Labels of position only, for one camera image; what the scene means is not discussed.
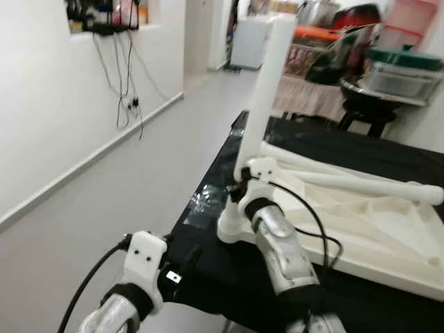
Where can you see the green pot lid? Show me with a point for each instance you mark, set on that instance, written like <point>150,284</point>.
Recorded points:
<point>406,59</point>

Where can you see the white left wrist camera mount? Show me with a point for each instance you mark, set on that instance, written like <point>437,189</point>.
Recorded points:
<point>144,263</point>

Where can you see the black tablecloth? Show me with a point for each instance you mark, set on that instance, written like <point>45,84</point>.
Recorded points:
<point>388,146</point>

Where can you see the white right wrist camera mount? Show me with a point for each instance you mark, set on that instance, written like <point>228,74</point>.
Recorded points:
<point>260,173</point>

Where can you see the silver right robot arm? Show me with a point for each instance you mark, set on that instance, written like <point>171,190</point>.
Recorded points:
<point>288,257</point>

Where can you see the clear tape patch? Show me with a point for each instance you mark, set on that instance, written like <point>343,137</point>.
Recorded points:
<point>202,208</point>

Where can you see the red cooking pot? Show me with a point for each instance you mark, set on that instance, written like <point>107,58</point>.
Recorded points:
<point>355,17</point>

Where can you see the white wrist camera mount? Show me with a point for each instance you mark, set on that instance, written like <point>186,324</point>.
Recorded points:
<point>260,173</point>
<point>144,263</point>

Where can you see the white cabinet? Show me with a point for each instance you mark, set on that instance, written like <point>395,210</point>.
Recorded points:
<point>250,41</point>

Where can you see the white plastic table top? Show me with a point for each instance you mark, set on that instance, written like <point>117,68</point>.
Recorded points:
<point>388,236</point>

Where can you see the black plug adapter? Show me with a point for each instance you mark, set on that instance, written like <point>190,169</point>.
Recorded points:
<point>133,103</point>

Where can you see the clear plastic container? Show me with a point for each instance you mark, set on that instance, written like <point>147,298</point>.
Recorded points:
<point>402,82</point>

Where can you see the orange lidded storage box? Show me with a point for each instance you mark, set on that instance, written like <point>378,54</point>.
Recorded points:
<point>305,52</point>

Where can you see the beige table cover cloth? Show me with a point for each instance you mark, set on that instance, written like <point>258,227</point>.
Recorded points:
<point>305,97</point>

